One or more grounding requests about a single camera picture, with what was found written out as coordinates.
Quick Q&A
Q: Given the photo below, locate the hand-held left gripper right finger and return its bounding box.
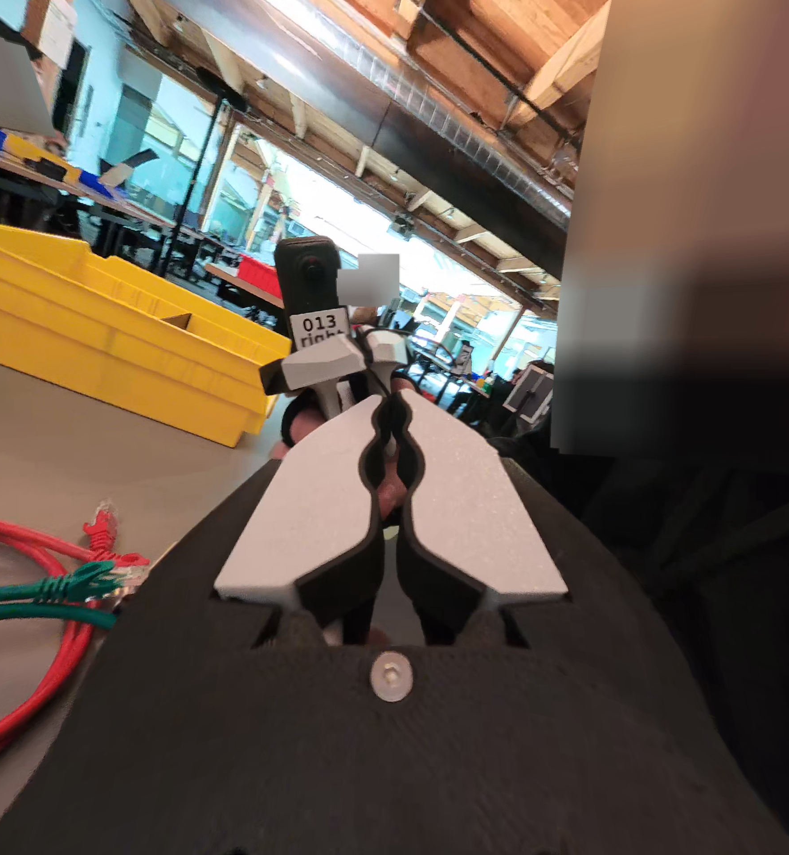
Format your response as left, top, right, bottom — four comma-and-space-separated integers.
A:
393, 389, 569, 647

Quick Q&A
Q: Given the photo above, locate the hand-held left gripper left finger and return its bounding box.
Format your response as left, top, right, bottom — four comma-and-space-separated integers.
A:
214, 394, 386, 647

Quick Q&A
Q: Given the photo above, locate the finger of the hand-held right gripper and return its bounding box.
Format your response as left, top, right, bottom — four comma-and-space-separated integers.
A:
279, 336, 370, 422
366, 332, 410, 402

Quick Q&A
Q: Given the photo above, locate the green ethernet cable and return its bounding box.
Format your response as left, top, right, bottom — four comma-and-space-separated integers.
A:
0, 561, 148, 629

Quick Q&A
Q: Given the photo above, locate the red ridged crate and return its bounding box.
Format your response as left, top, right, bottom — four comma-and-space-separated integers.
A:
237, 254, 282, 298

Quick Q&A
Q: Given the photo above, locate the yellow plastic bin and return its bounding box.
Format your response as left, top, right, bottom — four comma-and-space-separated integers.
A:
0, 217, 293, 448

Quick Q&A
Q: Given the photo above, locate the long wooden edged table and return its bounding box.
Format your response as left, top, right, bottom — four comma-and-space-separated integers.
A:
0, 143, 175, 228

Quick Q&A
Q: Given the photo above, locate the small yellow bin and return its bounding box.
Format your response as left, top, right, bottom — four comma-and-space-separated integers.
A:
8, 134, 82, 183

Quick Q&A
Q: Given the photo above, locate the red ethernet cable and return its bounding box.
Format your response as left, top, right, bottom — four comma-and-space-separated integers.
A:
0, 497, 151, 782

